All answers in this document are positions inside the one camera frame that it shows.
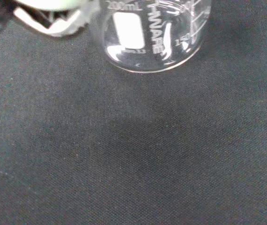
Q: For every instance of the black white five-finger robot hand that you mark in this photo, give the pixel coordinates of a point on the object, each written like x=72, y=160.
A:
x=61, y=25

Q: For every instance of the black bench cloth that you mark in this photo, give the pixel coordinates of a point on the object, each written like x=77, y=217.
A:
x=133, y=152

